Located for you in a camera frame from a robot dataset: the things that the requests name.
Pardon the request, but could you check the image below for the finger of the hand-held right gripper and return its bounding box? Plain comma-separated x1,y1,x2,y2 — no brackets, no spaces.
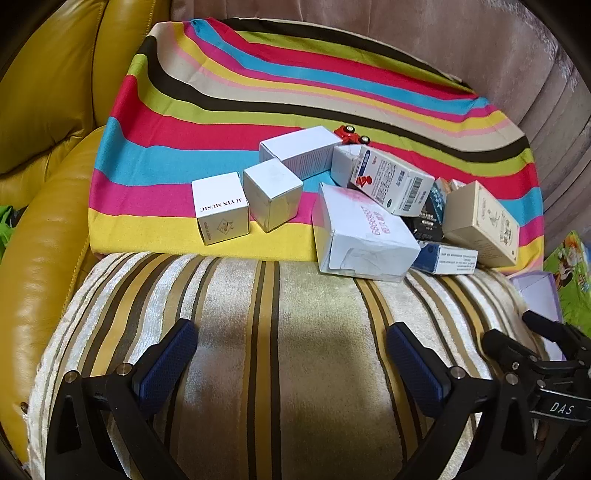
524,310,580,352
482,330,541,374

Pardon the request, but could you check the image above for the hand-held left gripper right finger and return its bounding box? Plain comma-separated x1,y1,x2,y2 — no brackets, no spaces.
387,323,539,480

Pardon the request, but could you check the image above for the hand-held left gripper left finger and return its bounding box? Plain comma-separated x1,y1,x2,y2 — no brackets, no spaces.
44,318,199,480

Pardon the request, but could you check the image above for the purple storage box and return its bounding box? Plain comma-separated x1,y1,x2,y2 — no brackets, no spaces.
510,271,565,361

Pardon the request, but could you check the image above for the blue and white box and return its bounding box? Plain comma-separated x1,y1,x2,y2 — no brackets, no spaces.
411,240,479,275

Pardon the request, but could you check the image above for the beige box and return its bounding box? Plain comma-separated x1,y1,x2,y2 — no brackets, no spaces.
442,180,520,267

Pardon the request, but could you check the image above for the large white box pink print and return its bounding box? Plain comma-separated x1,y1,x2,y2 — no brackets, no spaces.
311,182,422,282

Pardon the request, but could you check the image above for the white cube box black text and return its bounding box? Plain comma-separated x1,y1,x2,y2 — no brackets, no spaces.
191,172,251,245

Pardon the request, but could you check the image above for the teal patterned box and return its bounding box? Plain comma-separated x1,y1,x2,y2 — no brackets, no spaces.
429,178,451,217

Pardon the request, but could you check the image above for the white medicine box red mark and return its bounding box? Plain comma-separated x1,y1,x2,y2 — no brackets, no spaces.
331,144,435,217

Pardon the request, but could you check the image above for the plain white cube box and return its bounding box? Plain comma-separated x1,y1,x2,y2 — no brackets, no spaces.
243,159,304,232

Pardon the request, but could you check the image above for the long white box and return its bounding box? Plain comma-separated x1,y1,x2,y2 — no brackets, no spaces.
259,126,341,181

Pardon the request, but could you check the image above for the green cartoon play mat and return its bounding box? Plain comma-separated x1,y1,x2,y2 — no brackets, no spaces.
542,230,591,337

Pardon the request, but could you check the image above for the gold striped plush cushion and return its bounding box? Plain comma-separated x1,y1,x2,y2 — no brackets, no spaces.
28,251,555,480

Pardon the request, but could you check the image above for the green cloth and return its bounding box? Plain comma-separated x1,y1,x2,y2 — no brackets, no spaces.
0,205,24,241

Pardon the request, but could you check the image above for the red toy car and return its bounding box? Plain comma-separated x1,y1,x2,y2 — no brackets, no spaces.
333,124,371,146

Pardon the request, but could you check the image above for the yellow leather sofa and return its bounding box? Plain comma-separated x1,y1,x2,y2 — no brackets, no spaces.
0,0,171,467

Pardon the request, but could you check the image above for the mauve velvet fabric cover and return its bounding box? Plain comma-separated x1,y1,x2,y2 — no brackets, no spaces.
171,0,591,259

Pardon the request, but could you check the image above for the colourful striped cloth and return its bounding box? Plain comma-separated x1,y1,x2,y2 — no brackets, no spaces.
88,18,546,271

